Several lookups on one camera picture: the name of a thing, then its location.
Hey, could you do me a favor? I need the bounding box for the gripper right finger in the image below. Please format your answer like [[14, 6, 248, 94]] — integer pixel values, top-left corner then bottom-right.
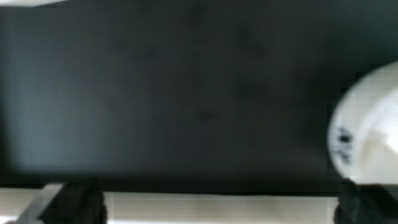
[[332, 179, 398, 224]]

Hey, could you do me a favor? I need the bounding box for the white marker sheet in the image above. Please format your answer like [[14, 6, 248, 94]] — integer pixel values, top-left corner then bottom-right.
[[0, 0, 67, 7]]

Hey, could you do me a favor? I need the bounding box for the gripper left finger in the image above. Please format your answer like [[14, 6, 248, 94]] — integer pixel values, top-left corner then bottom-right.
[[14, 179, 108, 224]]

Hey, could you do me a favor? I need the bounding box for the white round stool seat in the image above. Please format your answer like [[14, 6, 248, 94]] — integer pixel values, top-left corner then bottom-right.
[[326, 61, 398, 185]]

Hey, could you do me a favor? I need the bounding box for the white U-shaped obstacle wall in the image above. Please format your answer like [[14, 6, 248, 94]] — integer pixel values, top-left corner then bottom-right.
[[0, 185, 337, 224]]

